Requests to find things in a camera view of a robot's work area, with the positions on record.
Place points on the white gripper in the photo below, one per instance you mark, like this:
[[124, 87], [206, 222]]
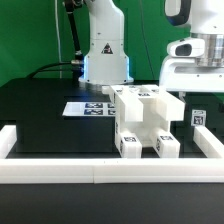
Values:
[[184, 75]]

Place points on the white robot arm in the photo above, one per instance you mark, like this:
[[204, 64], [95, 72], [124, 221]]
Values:
[[106, 62]]

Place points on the white chair back frame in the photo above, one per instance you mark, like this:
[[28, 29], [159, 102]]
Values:
[[131, 101]]

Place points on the black camera pole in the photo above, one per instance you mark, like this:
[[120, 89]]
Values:
[[70, 6]]

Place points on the white U-shaped fence frame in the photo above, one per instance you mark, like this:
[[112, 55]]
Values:
[[27, 171]]

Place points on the white marker sheet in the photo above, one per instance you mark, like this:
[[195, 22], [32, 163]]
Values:
[[89, 109]]

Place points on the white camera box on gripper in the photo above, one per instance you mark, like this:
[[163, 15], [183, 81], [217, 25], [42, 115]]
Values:
[[187, 47]]

